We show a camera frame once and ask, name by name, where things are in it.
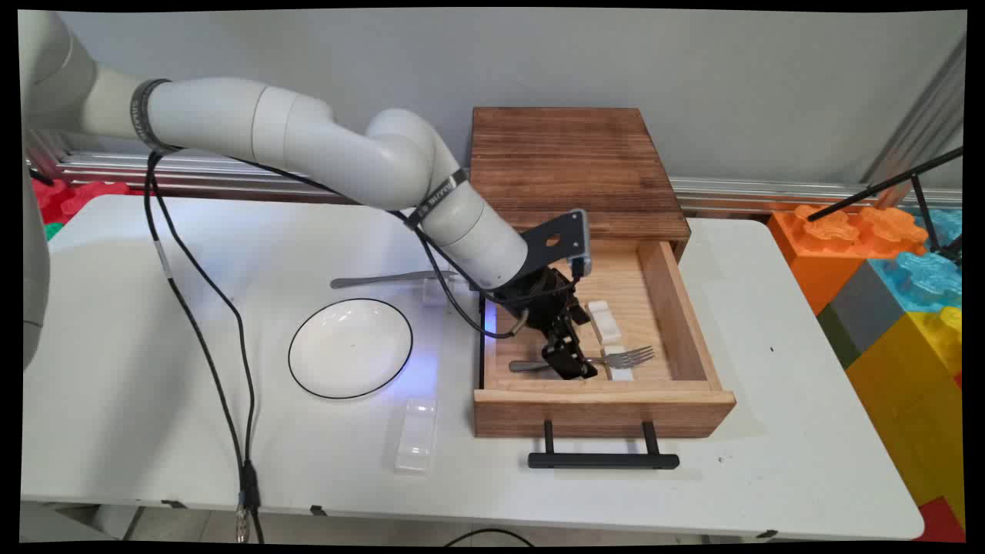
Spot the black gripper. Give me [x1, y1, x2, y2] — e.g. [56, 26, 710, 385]
[492, 265, 597, 381]

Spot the silver metal fork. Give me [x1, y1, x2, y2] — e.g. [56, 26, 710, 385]
[508, 346, 656, 375]

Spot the silver metal knife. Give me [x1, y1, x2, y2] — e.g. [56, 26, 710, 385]
[331, 269, 459, 290]

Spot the white ceramic cutlery rest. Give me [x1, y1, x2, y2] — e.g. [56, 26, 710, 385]
[586, 300, 623, 345]
[422, 273, 455, 309]
[602, 345, 636, 382]

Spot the light wooden drawer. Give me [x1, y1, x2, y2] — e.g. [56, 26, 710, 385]
[472, 239, 737, 439]

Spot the large white cutlery rest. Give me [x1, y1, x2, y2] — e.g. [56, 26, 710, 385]
[394, 396, 441, 475]

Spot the white plate with black rim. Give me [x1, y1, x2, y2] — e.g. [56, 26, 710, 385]
[288, 298, 415, 401]

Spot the orange toy block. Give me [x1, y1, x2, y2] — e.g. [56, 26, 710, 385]
[767, 204, 928, 316]

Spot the grey toy block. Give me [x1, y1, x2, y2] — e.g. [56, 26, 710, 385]
[816, 260, 913, 370]

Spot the black tripod stand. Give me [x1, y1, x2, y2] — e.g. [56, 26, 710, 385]
[806, 146, 964, 266]

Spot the yellow toy block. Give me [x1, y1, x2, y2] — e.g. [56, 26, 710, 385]
[845, 306, 967, 532]

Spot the translucent blue toy block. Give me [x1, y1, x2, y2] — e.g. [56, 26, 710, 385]
[912, 208, 963, 251]
[868, 250, 963, 312]

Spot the slanted aluminium profile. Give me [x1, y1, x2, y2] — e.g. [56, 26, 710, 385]
[862, 35, 967, 209]

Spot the red toy block with studs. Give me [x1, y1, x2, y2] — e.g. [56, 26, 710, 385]
[31, 179, 132, 225]

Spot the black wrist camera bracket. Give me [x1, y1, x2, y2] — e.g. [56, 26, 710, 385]
[523, 209, 593, 279]

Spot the black drawer handle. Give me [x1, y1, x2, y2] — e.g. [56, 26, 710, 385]
[528, 419, 681, 471]

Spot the black velcro strap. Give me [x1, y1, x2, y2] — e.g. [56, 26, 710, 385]
[404, 168, 469, 230]
[129, 77, 182, 153]

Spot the black floor cable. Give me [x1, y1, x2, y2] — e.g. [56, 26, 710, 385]
[442, 527, 536, 549]

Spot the aluminium wall rail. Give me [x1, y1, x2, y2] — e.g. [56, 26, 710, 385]
[27, 131, 963, 220]

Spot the plain black cable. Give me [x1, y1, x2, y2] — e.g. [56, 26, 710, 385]
[150, 154, 532, 543]

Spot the black cable with white tag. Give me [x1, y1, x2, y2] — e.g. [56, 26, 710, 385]
[143, 150, 262, 543]

